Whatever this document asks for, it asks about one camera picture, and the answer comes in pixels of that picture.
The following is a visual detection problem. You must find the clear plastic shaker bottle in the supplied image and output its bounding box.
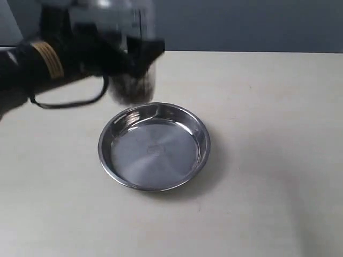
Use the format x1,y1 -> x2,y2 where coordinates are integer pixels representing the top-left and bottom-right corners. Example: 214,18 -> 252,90
93,1 -> 156,106

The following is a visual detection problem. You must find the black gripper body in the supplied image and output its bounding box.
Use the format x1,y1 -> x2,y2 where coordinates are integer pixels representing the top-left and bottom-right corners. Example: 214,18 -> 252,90
37,1 -> 134,79

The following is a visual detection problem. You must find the round stainless steel plate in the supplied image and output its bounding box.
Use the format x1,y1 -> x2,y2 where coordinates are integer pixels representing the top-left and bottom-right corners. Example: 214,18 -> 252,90
98,102 -> 211,192

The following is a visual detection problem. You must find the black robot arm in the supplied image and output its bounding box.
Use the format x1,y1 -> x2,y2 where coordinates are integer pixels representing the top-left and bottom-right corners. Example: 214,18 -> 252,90
1,1 -> 165,115

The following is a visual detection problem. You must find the black cable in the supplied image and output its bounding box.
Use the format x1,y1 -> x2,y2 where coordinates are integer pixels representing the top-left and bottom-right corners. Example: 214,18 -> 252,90
28,74 -> 109,109

